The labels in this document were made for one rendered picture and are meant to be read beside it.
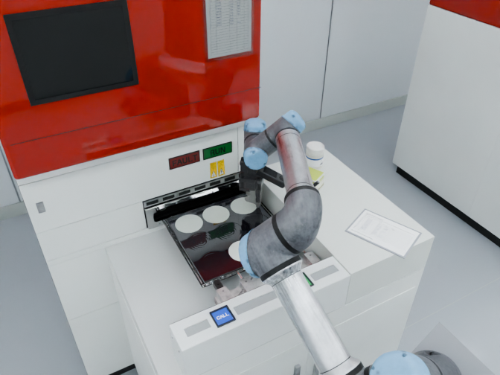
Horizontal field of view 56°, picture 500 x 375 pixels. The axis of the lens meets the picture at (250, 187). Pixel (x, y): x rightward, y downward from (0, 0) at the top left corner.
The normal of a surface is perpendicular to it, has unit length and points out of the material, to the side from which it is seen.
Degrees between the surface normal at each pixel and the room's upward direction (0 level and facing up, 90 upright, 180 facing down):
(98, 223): 90
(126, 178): 90
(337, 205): 0
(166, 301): 0
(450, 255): 0
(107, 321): 90
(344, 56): 90
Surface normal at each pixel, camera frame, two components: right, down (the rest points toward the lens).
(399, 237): 0.00, -0.80
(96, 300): 0.48, 0.53
